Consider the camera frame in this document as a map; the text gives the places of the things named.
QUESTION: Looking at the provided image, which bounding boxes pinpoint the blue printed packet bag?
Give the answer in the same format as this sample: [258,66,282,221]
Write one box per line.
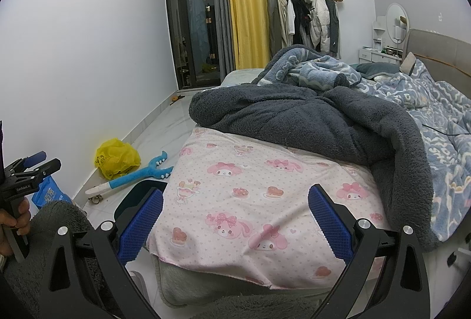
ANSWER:
[31,175,72,209]

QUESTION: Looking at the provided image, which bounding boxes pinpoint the thin black cable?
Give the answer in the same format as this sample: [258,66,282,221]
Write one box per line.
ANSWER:
[419,122,471,137]

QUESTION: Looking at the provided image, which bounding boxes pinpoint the grey bed mattress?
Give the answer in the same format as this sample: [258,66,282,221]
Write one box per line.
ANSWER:
[152,68,471,308]

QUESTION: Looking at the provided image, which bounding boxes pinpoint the white dressing table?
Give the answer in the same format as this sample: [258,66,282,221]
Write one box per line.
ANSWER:
[359,19,403,65]

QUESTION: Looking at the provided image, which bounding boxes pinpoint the blue patterned duvet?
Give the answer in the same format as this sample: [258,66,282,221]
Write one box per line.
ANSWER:
[359,59,471,242]

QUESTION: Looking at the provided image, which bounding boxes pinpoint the blue plush forked toy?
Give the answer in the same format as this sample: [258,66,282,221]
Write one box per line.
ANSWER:
[85,151,174,199]

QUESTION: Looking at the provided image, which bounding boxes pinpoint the pink printed bed sheet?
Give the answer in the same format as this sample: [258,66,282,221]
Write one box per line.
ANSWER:
[147,125,392,286]

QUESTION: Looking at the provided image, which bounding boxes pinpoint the light blue fleece blanket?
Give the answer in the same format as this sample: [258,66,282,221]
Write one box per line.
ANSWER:
[256,44,363,91]

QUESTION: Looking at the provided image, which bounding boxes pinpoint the beige hanging coat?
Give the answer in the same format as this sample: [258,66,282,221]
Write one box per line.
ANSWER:
[274,0,289,47]

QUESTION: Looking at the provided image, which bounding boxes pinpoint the dark blue pillow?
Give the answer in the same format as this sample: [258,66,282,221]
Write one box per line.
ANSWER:
[355,62,403,78]

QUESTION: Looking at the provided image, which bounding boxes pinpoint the round white mirror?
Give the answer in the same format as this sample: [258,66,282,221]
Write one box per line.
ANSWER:
[386,3,409,43]

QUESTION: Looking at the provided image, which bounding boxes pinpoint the white hanging jacket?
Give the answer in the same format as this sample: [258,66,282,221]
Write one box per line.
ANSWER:
[300,0,330,52]

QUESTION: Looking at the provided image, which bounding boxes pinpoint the beige pillow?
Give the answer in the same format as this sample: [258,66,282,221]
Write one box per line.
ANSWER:
[400,52,416,75]

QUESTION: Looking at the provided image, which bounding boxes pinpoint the dark grey hanging pants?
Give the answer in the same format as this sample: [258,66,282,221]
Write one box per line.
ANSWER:
[326,0,341,56]

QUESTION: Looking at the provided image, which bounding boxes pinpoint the yellow curtain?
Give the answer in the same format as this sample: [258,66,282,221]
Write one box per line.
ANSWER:
[223,0,271,71]

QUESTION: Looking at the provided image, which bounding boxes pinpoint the yellow plastic bag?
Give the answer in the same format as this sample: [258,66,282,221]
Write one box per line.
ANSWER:
[95,138,141,180]

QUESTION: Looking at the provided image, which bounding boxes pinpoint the beige padded headboard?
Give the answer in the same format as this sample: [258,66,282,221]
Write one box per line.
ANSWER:
[403,28,471,84]

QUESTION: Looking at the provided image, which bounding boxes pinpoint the dark grey fleece blanket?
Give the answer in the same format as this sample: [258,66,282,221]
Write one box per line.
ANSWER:
[189,81,442,251]

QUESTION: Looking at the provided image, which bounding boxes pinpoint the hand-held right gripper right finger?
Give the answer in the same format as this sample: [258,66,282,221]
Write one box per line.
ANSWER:
[307,184,431,319]

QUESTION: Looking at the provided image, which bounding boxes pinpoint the dark glass balcony door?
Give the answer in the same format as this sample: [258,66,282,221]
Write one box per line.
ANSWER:
[164,0,225,90]

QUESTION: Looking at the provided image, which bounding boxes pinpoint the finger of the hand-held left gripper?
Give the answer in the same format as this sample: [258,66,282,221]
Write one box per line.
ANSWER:
[7,158,62,187]
[5,151,47,176]

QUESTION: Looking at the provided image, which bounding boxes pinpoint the white hanging shirt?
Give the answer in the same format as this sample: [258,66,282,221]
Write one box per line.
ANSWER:
[287,0,297,36]

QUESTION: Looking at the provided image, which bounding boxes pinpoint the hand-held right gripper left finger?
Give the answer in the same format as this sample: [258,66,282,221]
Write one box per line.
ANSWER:
[47,188,164,319]

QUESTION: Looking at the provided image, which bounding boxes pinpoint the person's left hand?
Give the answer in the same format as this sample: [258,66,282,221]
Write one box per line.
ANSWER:
[0,199,32,257]

